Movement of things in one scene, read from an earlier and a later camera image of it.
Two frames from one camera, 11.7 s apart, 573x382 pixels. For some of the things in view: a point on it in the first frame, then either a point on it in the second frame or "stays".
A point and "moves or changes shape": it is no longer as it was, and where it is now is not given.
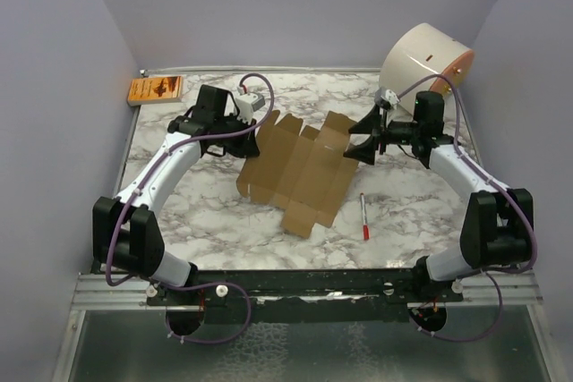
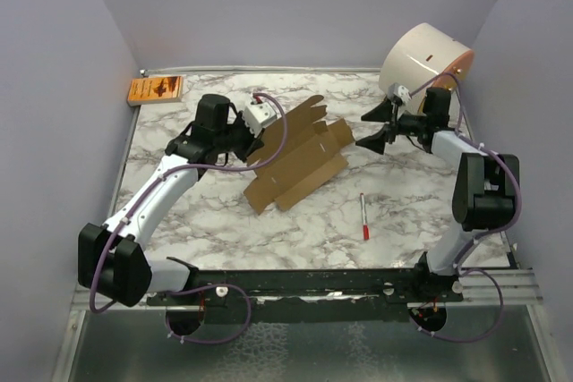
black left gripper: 248,148 stays
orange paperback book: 155,89 stays
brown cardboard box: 306,169 moves or changes shape
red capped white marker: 365,223 stays
